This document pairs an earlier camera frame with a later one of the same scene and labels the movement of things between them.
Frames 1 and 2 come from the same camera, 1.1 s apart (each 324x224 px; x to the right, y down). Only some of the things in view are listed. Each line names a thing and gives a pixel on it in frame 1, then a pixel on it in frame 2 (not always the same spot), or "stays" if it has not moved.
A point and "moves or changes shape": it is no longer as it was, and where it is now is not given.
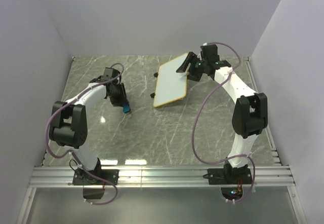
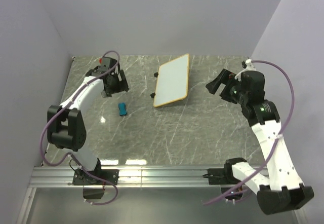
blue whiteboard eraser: (126, 108) moves or changes shape
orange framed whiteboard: (171, 85) stays
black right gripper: (191, 60) → (226, 77)
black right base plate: (229, 176) stays
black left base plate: (80, 178) stays
